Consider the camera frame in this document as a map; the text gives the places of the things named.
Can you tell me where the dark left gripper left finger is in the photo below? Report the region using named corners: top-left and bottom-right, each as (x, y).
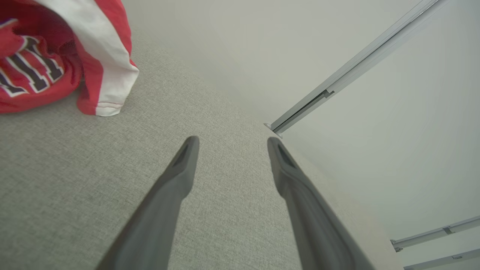
top-left (96, 136), bottom-right (200, 270)

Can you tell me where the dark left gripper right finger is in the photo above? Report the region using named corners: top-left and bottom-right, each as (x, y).
top-left (267, 136), bottom-right (376, 270)

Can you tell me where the red basketball jersey white trim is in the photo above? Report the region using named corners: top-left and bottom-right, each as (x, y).
top-left (0, 0), bottom-right (140, 117)

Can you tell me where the grey aluminium rail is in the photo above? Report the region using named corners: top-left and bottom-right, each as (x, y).
top-left (390, 216), bottom-right (480, 252)
top-left (403, 248), bottom-right (480, 270)

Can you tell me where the grey partition post double foot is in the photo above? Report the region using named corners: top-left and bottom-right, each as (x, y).
top-left (264, 0), bottom-right (450, 138)

